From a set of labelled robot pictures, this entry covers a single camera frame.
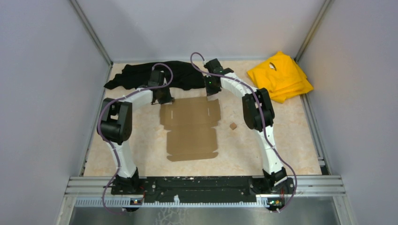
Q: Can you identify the right aluminium corner post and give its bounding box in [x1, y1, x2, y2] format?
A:
[294, 0, 335, 63]

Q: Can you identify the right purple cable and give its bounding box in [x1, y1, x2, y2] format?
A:
[190, 52, 298, 214]

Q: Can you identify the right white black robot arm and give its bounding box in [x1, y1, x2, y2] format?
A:
[203, 59, 287, 193]

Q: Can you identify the left aluminium corner post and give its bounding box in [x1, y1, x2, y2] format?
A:
[68, 0, 113, 67]

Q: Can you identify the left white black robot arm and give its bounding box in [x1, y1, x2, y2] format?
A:
[96, 67, 174, 194]

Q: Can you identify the purple cable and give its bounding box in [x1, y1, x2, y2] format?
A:
[190, 52, 298, 214]
[97, 62, 174, 216]

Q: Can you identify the yellow folded cloth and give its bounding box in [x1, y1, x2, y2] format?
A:
[247, 51, 314, 103]

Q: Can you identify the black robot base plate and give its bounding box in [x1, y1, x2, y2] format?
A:
[111, 176, 294, 203]

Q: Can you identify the small brown cardboard cube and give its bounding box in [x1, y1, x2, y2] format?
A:
[230, 123, 237, 130]

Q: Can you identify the aluminium frame rail front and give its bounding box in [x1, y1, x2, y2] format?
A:
[65, 175, 346, 209]

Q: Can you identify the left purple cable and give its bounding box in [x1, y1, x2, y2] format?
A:
[97, 62, 174, 216]

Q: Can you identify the brown cardboard paper box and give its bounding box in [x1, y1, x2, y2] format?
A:
[160, 97, 221, 162]

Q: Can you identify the black cloth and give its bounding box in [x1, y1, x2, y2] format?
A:
[104, 61, 205, 90]

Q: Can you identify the aluminium corner post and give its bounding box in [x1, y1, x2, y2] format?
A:
[68, 0, 113, 67]
[294, 0, 335, 63]

